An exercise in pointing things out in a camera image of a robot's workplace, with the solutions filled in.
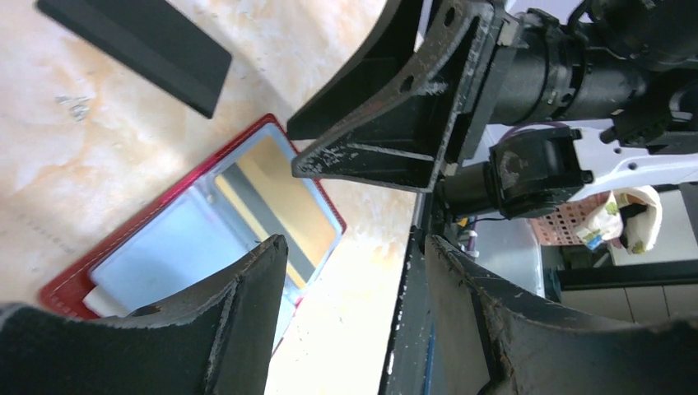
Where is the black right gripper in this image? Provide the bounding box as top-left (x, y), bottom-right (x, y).
top-left (444, 1), bottom-right (650, 163)

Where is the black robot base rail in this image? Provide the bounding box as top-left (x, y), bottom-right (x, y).
top-left (378, 193), bottom-right (446, 394)

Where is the gold card in holder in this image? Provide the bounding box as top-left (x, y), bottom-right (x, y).
top-left (213, 135), bottom-right (342, 290)

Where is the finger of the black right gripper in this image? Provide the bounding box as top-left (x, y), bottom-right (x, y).
top-left (286, 0), bottom-right (423, 140)
top-left (291, 1), bottom-right (480, 192)

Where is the floral cloth in basket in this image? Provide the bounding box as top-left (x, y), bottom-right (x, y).
top-left (574, 186), bottom-right (663, 255)

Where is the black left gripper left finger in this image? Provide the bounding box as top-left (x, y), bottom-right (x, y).
top-left (1, 235), bottom-right (288, 394)

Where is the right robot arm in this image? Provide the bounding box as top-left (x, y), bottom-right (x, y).
top-left (287, 1), bottom-right (697, 222)

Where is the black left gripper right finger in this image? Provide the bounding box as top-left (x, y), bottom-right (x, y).
top-left (425, 235), bottom-right (697, 394)

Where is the black card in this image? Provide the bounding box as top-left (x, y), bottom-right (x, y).
top-left (36, 0), bottom-right (233, 119)

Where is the red leather card holder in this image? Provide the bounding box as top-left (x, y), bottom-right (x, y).
top-left (39, 114), bottom-right (347, 343)

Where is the pink perforated basket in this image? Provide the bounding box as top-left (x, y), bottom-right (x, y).
top-left (528, 192), bottom-right (609, 247)

